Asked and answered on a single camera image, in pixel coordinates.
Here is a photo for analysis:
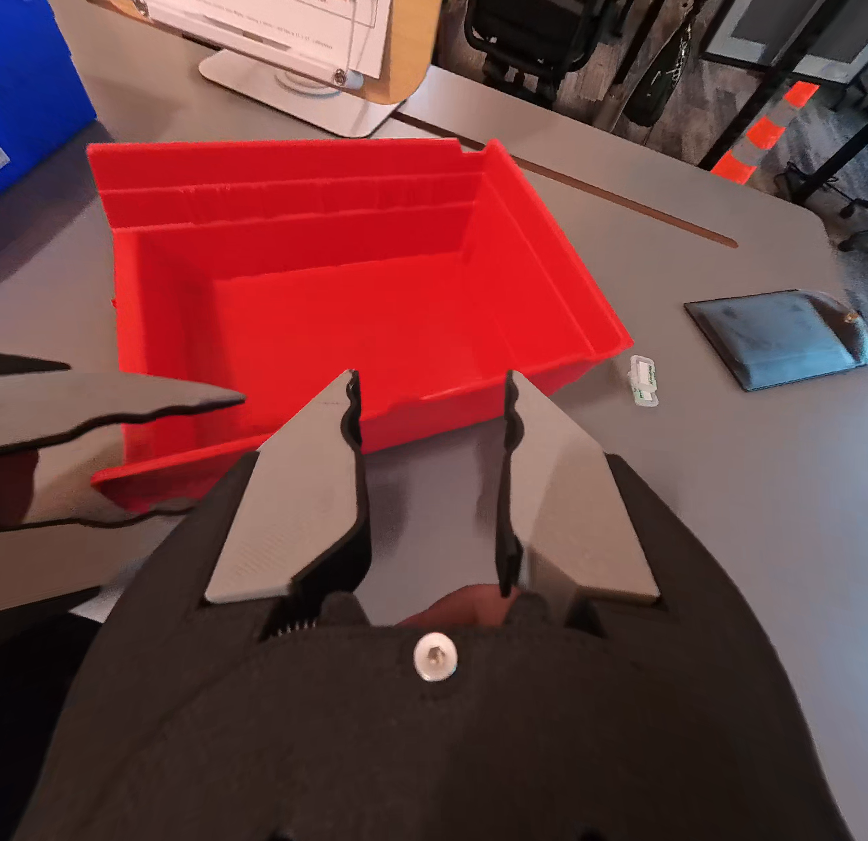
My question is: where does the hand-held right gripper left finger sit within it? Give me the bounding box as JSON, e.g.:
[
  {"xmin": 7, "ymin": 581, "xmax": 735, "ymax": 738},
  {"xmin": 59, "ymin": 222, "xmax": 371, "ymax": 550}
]
[{"xmin": 203, "ymin": 370, "xmax": 373, "ymax": 602}]

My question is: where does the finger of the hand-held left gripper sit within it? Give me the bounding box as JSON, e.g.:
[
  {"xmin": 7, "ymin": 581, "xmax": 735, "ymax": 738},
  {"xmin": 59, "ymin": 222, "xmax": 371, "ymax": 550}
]
[
  {"xmin": 0, "ymin": 372, "xmax": 246, "ymax": 456},
  {"xmin": 0, "ymin": 424, "xmax": 198, "ymax": 533}
]

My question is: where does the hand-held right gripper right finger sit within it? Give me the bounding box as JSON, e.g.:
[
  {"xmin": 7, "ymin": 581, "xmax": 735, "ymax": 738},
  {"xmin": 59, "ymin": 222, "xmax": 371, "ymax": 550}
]
[{"xmin": 496, "ymin": 370, "xmax": 660, "ymax": 625}]

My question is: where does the red plastic bin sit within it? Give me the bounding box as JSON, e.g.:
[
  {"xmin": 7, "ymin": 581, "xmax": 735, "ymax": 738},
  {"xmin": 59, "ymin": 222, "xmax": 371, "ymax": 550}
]
[{"xmin": 87, "ymin": 138, "xmax": 635, "ymax": 513}]

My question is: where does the blue plastic bin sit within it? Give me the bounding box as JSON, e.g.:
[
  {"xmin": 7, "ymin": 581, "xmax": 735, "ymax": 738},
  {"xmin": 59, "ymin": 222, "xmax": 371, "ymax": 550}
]
[{"xmin": 0, "ymin": 0, "xmax": 98, "ymax": 194}]

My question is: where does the small white green packet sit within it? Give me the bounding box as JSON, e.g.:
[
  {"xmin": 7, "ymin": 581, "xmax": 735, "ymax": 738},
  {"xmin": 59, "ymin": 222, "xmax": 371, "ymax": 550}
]
[{"xmin": 629, "ymin": 355, "xmax": 660, "ymax": 408}]

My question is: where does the dark grey flat pad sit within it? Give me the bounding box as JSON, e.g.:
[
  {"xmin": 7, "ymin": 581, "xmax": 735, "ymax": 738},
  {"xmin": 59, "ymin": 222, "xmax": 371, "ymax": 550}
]
[{"xmin": 684, "ymin": 288, "xmax": 868, "ymax": 392}]

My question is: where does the printed instruction sheet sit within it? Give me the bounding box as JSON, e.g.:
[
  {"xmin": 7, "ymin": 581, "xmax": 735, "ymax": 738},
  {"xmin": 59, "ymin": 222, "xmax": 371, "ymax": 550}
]
[{"xmin": 88, "ymin": 0, "xmax": 397, "ymax": 79}]

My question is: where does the black bag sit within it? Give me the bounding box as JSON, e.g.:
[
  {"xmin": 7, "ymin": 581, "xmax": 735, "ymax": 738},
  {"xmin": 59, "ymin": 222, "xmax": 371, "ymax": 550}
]
[{"xmin": 624, "ymin": 21, "xmax": 694, "ymax": 128}]

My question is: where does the black office chair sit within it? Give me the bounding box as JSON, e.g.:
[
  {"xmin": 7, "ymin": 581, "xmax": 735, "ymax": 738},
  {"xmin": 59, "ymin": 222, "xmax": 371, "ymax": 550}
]
[{"xmin": 461, "ymin": 0, "xmax": 611, "ymax": 103}]

